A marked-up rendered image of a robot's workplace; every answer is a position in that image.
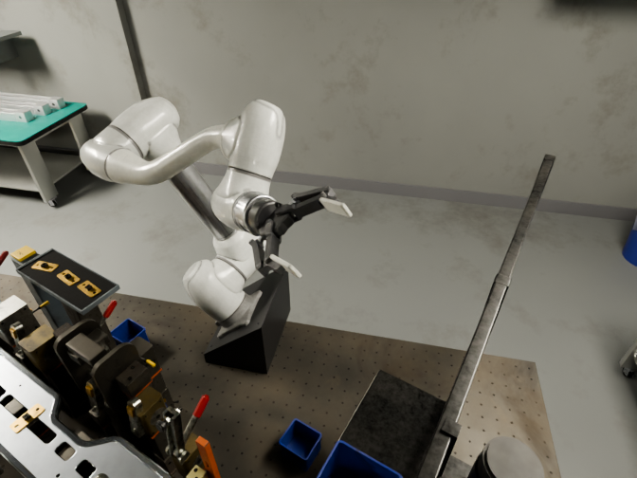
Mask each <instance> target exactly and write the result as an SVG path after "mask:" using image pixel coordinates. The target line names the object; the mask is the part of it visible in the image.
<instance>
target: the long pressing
mask: <svg viewBox="0 0 637 478"><path fill-rule="evenodd" d="M19 385H21V386H20V387H19ZM0 386H1V387H2V388H3V389H4V390H5V391H6V392H5V393H4V394H3V395H2V396H1V397H0V454H1V455H2V456H3V457H4V458H6V459H7V460H8V461H9V462H10V463H11V464H12V465H13V466H14V467H15V468H16V469H17V470H18V471H19V472H20V473H21V474H22V475H23V476H24V477H25V478H57V477H56V475H57V474H60V476H59V477H58V478H84V477H83V476H81V475H80V474H79V473H78V472H77V467H78V466H79V465H80V464H81V463H82V462H83V461H88V462H89V463H90V464H91V465H92V466H93V467H95V468H96V470H95V472H94V473H93V474H92V475H91V476H90V477H89V478H95V477H96V476H97V475H98V474H100V473H104V474H106V475H107V476H108V477H109V478H174V477H173V476H172V475H170V473H169V472H167V471H166V470H165V469H163V468H162V467H161V466H159V465H158V464H157V463H156V462H154V461H153V460H152V459H150V458H149V457H148V456H147V455H145V454H144V453H143V452H141V451H140V450H139V449H137V448H136V447H135V446H133V445H132V444H131V443H130V442H128V441H127V440H126V439H124V438H123V437H121V436H119V435H113V436H108V437H104V438H100V439H96V440H91V441H86V440H83V439H81V438H80V437H79V436H78V435H76V434H75V433H74V432H73V431H71V430H70V429H69V428H68V427H67V426H66V425H65V424H64V423H63V422H62V421H60V420H59V411H60V409H61V405H62V397H61V395H60V394H59V393H58V392H57V391H56V390H54V389H53V388H52V387H50V386H49V385H48V384H47V383H45V382H44V381H43V380H42V379H40V378H39V377H38V376H36V375H35V374H34V373H32V372H31V371H30V370H29V369H28V368H27V367H26V366H25V365H23V364H22V363H21V362H19V361H18V360H17V359H16V358H14V357H13V356H12V355H10V354H9V353H8V352H6V351H5V350H4V349H3V348H1V347H0ZM9 395H11V396H12V397H14V398H15V399H16V400H17V401H18V402H19V403H21V404H22V405H23V406H24V407H25V408H26V409H27V410H29V409H30V408H32V407H33V406H34V405H35V404H37V403H39V404H40V405H41V406H42V407H44V408H45V410H44V411H43V412H42V413H41V414H39V415H38V416H37V417H36V418H38V419H39V420H40V421H42V422H43V423H44V424H45V425H46V426H47V427H49V428H50V429H51V430H52V431H53V432H55V433H56V434H57V436H56V438H55V439H53V440H52V441H51V442H50V443H48V444H46V443H45V442H44V441H43V440H42V439H41V438H39V437H38V436H37V435H36V434H35V433H34V432H33V431H31V430H30V429H29V428H28V427H27V425H28V424H27V425H26V426H25V427H24V428H23V429H22V430H20V431H19V432H18V433H15V432H14V431H13V430H12V429H11V428H10V427H9V425H10V424H12V423H13V422H14V421H15V420H17V419H18V418H17V417H16V416H14V415H13V414H12V413H11V412H10V411H9V410H8V409H6V408H5V407H4V406H3V405H2V404H1V401H2V400H3V399H5V398H6V397H7V396H9ZM63 443H66V444H68V445H69V446H70V447H71V448H72V449H73V450H75V451H76V452H75V454H74V455H73V456H72V457H71V458H70V459H69V460H67V461H65V460H64V459H63V458H62V457H61V456H60V455H59V454H58V453H56V449H57V448H59V447H60V446H61V444H63Z"/></svg>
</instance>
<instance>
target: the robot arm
mask: <svg viewBox="0 0 637 478"><path fill-rule="evenodd" d="M179 121H180V118H179V115H178V112H177V110H176V108H175V107H174V106H173V105H172V104H171V103H170V102H169V101H168V100H166V99H164V98H161V97H154V98H149V99H145V100H142V101H138V102H136V103H135V104H133V105H132V106H130V107H129V108H127V109H126V110H125V111H124V112H122V113H121V114H120V115H119V116H117V117H116V118H115V119H114V120H113V122H112V123H111V124H110V125H109V126H107V127H106V128H105V129H104V130H103V131H101V132H100V133H99V134H98V135H97V136H95V137H94V138H92V139H90V140H88V141H87V142H85V143H84V145H83V146H82V147H81V150H80V157H81V160H82V163H83V164H84V165H85V166H86V167H87V169H88V170H89V171H90V172H91V173H92V174H93V175H96V176H97V177H99V178H102V179H104V180H106V181H110V182H116V183H119V184H134V185H141V186H151V185H156V184H159V183H162V182H165V181H167V180H168V181H169V182H170V184H171V185H172V186H173V187H174V189H175V190H176V191H177V192H178V193H179V195H180V196H181V197H182V198H183V199H184V201H185V202H186V203H187V204H188V206H189V207H190V208H191V209H192V211H193V212H194V213H195V214H196V215H197V217H198V218H199V219H200V220H201V221H202V223H203V224H204V225H205V226H206V228H207V229H208V230H209V231H210V233H211V234H212V235H213V245H214V247H215V250H216V253H217V256H216V257H215V258H214V259H213V260H212V261H210V260H200V261H198V262H196V263H194V264H193V265H192V266H191V267H190V268H189V269H188V271H187V272H186V274H185V275H184V277H183V283H184V287H185V289H186V291H187V293H188V295H189V296H190V298H191V299H192V301H193V302H194V303H195V304H196V305H197V306H198V307H199V308H201V309H202V310H203V311H204V312H205V313H206V314H208V315H209V316H210V317H212V318H213V319H215V320H216V322H215V324H216V325H217V326H221V325H222V327H221V329H220V331H219V333H218V335H217V337H218V338H219V339H221V338H223V337H224V336H225V335H227V334H229V333H231V332H233V331H235V330H237V329H239V328H241V327H245V326H247V325H248V324H249V322H250V318H251V316H252V313H253V311H254V309H255V306H256V304H257V302H258V301H259V299H260V297H261V295H262V293H263V292H262V291H260V290H258V291H256V292H255V293H253V294H252V295H247V294H246V293H245V292H244V291H243V290H242V289H243V287H244V284H245V282H246V280H247V279H248V278H249V277H250V276H251V275H252V274H253V273H254V271H255V270H256V269H257V270H258V271H259V272H260V273H261V274H262V275H263V276H264V277H266V276H268V274H269V271H270V270H273V271H274V272H275V273H277V272H278V273H280V274H283V273H284V272H285V271H287V272H289V273H291V274H292V275H294V276H296V277H298V278H300V277H301V274H300V273H299V272H298V271H297V270H296V269H295V268H294V267H293V266H292V265H291V264H289V263H287V262H285V261H284V260H283V259H281V258H279V246H280V243H281V242H282V235H284V234H285V233H286V232H287V230H288V229H289V228H290V227H291V226H292V225H293V224H294V223H296V222H298V221H300V220H301V219H302V218H303V216H306V215H308V214H311V213H313V212H316V211H320V210H322V209H324V208H325V209H326V210H327V211H331V212H334V213H338V214H341V215H344V216H348V217H352V215H353V214H352V213H351V212H350V210H349V209H348V208H347V206H346V205H345V204H344V203H341V202H339V200H338V199H337V198H336V194H335V193H334V192H333V190H332V189H331V188H330V186H324V187H321V188H317V189H314V190H310V191H306V192H302V193H292V194H291V197H292V198H293V199H292V200H291V201H290V202H289V204H281V203H279V202H277V201H276V200H275V199H274V198H273V197H272V196H270V195H269V187H270V183H271V179H272V176H273V174H274V172H275V170H276V168H277V166H278V163H279V160H280V157H281V153H282V147H283V142H284V136H285V118H284V115H283V113H282V110H281V109H280V108H279V107H277V106H275V105H273V104H271V103H269V102H267V101H263V100H255V101H252V102H250V103H249V104H248V105H247V106H246V107H245V108H244V110H243V112H242V114H241V116H238V117H237V118H233V119H230V120H229V121H228V122H227V123H226V124H224V125H215V126H211V127H209V128H207V129H204V130H202V131H201V132H199V133H197V134H195V135H194V136H192V137H190V138H188V139H187V140H185V141H184V142H182V143H181V141H180V138H179V135H178V132H177V128H178V126H179ZM217 149H221V151H222V153H223V155H224V157H225V158H226V159H228V160H229V164H228V167H227V172H226V174H225V176H224V178H223V180H222V182H221V183H220V185H219V186H218V187H217V188H216V189H215V191H214V192H213V191H212V189H211V188H210V187H209V185H208V184H207V182H206V181H205V179H204V178H203V176H201V175H200V173H199V172H198V171H197V169H196V168H195V167H194V165H193V163H194V162H196V161H197V160H199V159H200V158H202V157H203V156H205V155H207V154H208V153H210V152H212V151H214V150H217ZM294 214H295V215H296V216H295V215H294Z"/></svg>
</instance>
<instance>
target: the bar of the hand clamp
mask: <svg viewBox="0 0 637 478"><path fill-rule="evenodd" d="M181 411H182V408H181V407H179V408H178V409H177V408H175V409H174V408H173V407H171V406H169V407H168V408H167V409H166V410H165V411H164V412H163V417H164V421H161V420H158V421H157V422H156V423H155V426H156V428H157V429H158V430H159V431H160V432H166V434H167V440H168V446H169V452H170V456H171V457H173V450H174V449H176V455H177V462H178V458H179V456H180V455H181V454H182V452H183V451H185V443H184V436H183V429H182V421H181V414H180V412H181ZM178 463H179V462H178Z"/></svg>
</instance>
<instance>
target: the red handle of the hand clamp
mask: <svg viewBox="0 0 637 478"><path fill-rule="evenodd" d="M208 402H209V396H208V395H202V396H201V398H200V400H199V402H198V404H197V406H196V408H195V410H194V412H193V414H192V417H191V420H190V422H189V424H188V426H187V428H186V429H185V430H184V432H183V436H184V443H185V445H186V443H187V441H188V439H189V437H190V435H191V433H192V431H193V429H194V427H195V425H196V423H197V421H198V419H199V418H200V417H201V415H202V413H203V411H204V410H205V408H206V406H207V404H208Z"/></svg>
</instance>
